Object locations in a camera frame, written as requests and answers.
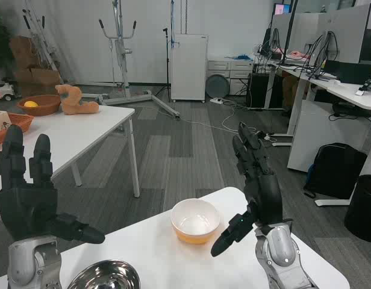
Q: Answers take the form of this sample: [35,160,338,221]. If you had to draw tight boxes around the grey metal lift stand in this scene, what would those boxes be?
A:
[98,0,181,120]

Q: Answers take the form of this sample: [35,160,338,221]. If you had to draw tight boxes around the white and orange bowl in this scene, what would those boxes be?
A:
[170,198,221,245]

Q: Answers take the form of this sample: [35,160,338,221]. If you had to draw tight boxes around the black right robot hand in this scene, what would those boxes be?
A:
[210,121,293,258]

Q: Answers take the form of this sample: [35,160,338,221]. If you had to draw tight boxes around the brown cardboard boxes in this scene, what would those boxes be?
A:
[9,36,61,97]

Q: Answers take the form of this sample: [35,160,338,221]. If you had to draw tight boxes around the blue hanging strap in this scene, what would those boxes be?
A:
[169,0,176,49]

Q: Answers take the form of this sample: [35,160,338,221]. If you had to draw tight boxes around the shiny metal bowl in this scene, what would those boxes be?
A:
[66,259,141,289]

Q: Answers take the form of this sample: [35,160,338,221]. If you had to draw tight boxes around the white office desk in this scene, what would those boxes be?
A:
[253,55,328,147]

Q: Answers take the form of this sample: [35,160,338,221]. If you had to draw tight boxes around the folding metal ladder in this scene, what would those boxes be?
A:
[22,8,64,85]

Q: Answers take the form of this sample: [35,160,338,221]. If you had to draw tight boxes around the black backpack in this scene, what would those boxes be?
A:
[304,143,369,200]

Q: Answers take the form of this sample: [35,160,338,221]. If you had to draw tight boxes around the grey drawer cabinet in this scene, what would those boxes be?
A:
[207,59,254,96]

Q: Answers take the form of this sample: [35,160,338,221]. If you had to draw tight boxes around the brown wooden bowl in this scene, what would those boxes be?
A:
[16,95,61,117]

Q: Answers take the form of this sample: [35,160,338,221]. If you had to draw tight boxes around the white desk with cabinet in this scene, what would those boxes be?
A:
[286,76,371,208]

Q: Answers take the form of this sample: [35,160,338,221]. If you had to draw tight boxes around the printed tissue box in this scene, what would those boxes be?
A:
[0,110,12,133]

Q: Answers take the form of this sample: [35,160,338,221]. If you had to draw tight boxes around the grey desk partition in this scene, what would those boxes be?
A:
[269,2,371,66]

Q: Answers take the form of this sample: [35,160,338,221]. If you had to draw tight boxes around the tall white cabinet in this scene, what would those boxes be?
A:
[170,33,209,102]

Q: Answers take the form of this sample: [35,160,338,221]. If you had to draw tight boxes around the round grey tray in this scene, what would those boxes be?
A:
[205,74,231,98]

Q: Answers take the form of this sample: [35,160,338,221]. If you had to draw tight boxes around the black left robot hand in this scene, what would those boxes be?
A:
[0,124,106,244]

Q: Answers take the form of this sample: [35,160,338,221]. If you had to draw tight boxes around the black trash bin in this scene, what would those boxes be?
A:
[344,174,371,243]

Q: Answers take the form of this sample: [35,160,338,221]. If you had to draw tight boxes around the orange plush toy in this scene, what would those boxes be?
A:
[55,84,100,116]

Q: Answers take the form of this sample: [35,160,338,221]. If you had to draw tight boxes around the white toy car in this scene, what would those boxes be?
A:
[0,78,17,102]

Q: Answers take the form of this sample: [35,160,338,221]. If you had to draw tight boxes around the black tripod stand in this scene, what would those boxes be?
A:
[155,27,174,100]

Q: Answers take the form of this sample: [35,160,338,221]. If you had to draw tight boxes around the orange woven basket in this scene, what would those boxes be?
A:
[0,113,35,148]

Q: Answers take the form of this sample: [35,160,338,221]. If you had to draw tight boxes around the slanted white table leg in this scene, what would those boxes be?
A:
[70,161,83,187]

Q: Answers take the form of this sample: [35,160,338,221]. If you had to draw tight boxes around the black computer tower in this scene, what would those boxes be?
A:
[248,72,284,109]

